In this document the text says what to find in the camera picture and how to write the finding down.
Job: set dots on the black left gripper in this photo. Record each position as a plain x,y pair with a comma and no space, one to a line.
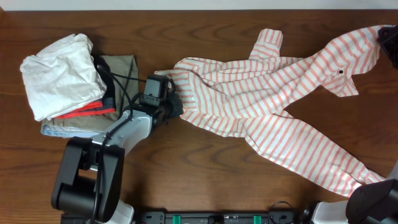
175,101

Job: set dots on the light blue folded garment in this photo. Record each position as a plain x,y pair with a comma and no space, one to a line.
66,132

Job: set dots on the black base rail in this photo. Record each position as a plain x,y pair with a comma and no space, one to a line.
279,213

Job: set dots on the olive green folded garment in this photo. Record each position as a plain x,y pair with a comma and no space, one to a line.
126,71

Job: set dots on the navy and red folded garment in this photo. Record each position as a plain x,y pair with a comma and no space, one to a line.
107,104

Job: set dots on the white crumpled garment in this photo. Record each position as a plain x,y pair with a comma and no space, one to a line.
61,77

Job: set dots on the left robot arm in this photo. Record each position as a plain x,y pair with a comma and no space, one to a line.
88,184

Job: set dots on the red white striped shirt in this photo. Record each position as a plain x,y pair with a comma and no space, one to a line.
248,99

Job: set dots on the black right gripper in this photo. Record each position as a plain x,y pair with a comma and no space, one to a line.
390,42

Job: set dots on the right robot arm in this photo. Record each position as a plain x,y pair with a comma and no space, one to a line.
372,199

